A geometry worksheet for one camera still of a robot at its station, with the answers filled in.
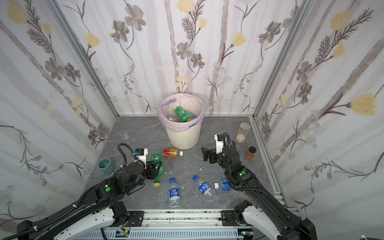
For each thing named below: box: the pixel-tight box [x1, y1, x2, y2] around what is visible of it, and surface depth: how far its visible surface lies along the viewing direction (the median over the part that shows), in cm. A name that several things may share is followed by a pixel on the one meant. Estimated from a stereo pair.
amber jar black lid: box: [246, 146, 257, 161], surface depth 91 cm
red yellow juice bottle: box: [162, 147, 184, 159], surface depth 95 cm
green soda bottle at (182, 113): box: [174, 106, 192, 122], surface depth 95 cm
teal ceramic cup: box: [97, 157, 116, 174], surface depth 89 cm
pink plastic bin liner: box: [157, 93, 205, 133], surface depth 93 cm
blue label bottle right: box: [214, 178, 232, 192], surface depth 82 cm
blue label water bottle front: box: [168, 178, 181, 209], surface depth 79 cm
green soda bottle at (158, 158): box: [151, 153, 164, 187], surface depth 73 cm
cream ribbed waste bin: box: [165, 120, 202, 150], surface depth 91 cm
